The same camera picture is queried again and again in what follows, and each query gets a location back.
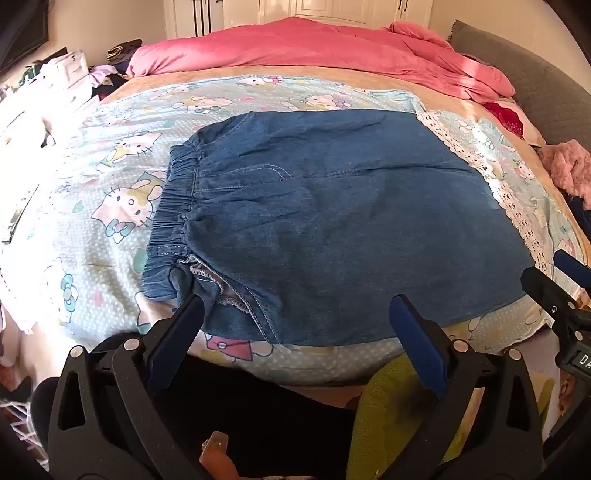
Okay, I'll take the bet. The person's black clothing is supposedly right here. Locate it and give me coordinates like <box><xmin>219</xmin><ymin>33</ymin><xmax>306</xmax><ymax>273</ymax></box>
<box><xmin>152</xmin><ymin>355</ymin><xmax>365</xmax><ymax>480</ymax></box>

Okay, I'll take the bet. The grey quilted headboard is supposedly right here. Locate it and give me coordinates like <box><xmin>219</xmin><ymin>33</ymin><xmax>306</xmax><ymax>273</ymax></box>
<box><xmin>448</xmin><ymin>19</ymin><xmax>591</xmax><ymax>148</ymax></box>

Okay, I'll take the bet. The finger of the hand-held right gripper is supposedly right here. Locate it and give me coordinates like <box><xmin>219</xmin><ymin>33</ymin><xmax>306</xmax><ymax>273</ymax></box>
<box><xmin>553</xmin><ymin>248</ymin><xmax>591</xmax><ymax>289</ymax></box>
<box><xmin>520</xmin><ymin>266</ymin><xmax>579</xmax><ymax>325</ymax></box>

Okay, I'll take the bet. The pink duvet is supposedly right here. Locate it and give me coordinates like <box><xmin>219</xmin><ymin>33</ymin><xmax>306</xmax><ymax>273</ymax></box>
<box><xmin>127</xmin><ymin>16</ymin><xmax>515</xmax><ymax>102</ymax></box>

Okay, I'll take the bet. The green fleece garment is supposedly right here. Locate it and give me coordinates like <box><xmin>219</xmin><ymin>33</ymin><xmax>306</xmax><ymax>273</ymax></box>
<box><xmin>346</xmin><ymin>355</ymin><xmax>555</xmax><ymax>480</ymax></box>

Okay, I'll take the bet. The white wire rack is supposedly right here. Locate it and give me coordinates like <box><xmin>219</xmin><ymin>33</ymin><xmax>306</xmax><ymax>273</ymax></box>
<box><xmin>0</xmin><ymin>397</ymin><xmax>51</xmax><ymax>467</ymax></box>

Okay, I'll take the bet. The dark wall screen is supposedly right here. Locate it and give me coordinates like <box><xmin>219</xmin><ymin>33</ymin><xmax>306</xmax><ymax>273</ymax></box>
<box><xmin>0</xmin><ymin>0</ymin><xmax>49</xmax><ymax>75</ymax></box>

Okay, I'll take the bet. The orange translucent object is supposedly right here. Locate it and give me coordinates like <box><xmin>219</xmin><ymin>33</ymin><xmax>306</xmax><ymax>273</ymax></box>
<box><xmin>198</xmin><ymin>431</ymin><xmax>238</xmax><ymax>480</ymax></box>

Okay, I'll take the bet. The white wardrobe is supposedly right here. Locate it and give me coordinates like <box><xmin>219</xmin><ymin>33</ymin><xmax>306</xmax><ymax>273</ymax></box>
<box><xmin>164</xmin><ymin>0</ymin><xmax>435</xmax><ymax>40</ymax></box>

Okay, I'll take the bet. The heap of dark clothes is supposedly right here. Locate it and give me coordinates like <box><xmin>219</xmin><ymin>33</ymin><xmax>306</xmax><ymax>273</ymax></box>
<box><xmin>90</xmin><ymin>39</ymin><xmax>144</xmax><ymax>100</ymax></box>

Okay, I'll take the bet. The white drawer unit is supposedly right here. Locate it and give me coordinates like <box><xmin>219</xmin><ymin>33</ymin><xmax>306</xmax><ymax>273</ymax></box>
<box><xmin>28</xmin><ymin>48</ymin><xmax>93</xmax><ymax>102</ymax></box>

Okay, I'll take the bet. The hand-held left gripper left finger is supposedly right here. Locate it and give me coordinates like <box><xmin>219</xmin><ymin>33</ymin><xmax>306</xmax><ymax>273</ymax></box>
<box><xmin>46</xmin><ymin>294</ymin><xmax>218</xmax><ymax>480</ymax></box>

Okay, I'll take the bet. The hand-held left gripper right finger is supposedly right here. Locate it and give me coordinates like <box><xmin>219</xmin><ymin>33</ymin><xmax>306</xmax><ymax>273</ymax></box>
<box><xmin>389</xmin><ymin>294</ymin><xmax>546</xmax><ymax>480</ymax></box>

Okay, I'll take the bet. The red cloth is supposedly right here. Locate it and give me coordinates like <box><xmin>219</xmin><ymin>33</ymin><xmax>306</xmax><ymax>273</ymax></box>
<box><xmin>482</xmin><ymin>102</ymin><xmax>525</xmax><ymax>139</ymax></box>

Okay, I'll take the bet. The pink fluffy garment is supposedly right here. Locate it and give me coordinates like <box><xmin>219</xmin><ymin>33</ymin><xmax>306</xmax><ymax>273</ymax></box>
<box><xmin>538</xmin><ymin>141</ymin><xmax>591</xmax><ymax>204</ymax></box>

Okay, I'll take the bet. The light blue cartoon cat blanket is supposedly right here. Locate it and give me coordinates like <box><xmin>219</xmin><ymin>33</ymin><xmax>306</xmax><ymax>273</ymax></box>
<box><xmin>0</xmin><ymin>76</ymin><xmax>587</xmax><ymax>386</ymax></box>

